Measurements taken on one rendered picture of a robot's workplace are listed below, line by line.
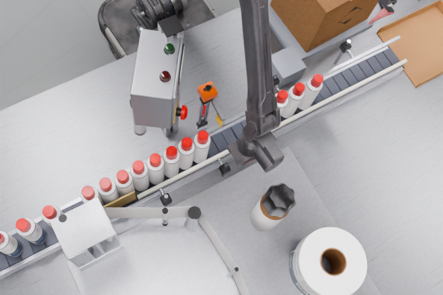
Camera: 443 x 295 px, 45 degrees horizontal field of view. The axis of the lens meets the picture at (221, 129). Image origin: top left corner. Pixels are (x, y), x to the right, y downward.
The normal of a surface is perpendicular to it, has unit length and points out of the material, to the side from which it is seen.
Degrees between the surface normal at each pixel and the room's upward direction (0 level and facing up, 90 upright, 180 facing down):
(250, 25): 71
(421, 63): 0
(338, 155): 0
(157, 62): 0
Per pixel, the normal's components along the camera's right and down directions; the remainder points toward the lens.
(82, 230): 0.10, -0.35
